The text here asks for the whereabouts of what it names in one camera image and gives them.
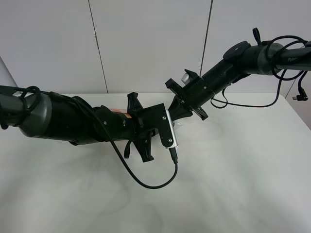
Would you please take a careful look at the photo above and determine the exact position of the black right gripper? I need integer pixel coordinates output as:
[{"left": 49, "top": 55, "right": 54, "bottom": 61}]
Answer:
[{"left": 165, "top": 76, "right": 208, "bottom": 121}]

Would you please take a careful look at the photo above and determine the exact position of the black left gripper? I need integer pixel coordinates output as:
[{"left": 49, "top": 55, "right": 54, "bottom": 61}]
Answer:
[{"left": 124, "top": 92, "right": 168, "bottom": 162}]

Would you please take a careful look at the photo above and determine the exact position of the clear zip bag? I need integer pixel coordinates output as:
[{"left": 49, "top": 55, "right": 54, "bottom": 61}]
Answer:
[{"left": 121, "top": 109, "right": 183, "bottom": 129}]

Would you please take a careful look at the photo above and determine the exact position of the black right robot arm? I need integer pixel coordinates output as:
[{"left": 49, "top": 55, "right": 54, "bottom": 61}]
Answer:
[{"left": 166, "top": 41, "right": 311, "bottom": 121}]

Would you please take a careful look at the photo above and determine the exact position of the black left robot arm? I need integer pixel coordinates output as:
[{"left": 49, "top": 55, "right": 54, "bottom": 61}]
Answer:
[{"left": 0, "top": 86, "right": 177, "bottom": 162}]

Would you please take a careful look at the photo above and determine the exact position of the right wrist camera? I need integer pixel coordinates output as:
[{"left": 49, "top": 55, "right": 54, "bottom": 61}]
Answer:
[{"left": 181, "top": 69, "right": 198, "bottom": 85}]

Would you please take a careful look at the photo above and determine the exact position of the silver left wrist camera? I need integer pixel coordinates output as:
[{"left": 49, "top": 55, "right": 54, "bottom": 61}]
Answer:
[{"left": 165, "top": 109, "right": 178, "bottom": 149}]

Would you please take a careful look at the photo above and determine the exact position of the black left camera cable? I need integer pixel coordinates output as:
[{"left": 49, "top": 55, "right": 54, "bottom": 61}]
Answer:
[{"left": 72, "top": 97, "right": 180, "bottom": 189}]

